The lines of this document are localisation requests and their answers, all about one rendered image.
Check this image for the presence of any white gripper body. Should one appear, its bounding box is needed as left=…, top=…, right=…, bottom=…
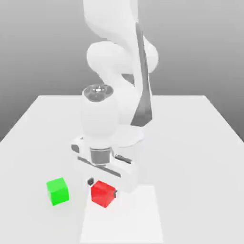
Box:
left=73, top=152, right=138, bottom=193

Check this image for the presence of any small red cube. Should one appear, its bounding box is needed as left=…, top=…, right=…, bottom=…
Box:
left=91, top=180, right=117, bottom=208

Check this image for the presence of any small green cube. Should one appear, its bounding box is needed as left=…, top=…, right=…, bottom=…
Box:
left=46, top=177, right=70, bottom=207

